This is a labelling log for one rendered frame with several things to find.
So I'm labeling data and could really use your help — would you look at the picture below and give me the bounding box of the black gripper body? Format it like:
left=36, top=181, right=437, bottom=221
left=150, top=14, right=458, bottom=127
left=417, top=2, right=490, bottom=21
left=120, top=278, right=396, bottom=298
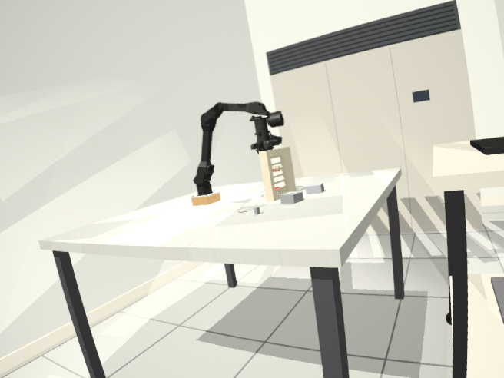
left=250, top=129, right=280, bottom=150

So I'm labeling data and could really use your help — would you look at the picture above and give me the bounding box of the white flat square block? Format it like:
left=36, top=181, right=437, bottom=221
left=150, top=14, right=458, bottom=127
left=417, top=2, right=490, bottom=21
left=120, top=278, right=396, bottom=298
left=305, top=183, right=324, bottom=194

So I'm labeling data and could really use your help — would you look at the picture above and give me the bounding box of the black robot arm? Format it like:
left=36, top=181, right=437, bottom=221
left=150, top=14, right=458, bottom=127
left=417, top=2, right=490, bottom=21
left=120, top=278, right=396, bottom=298
left=194, top=102, right=284, bottom=196

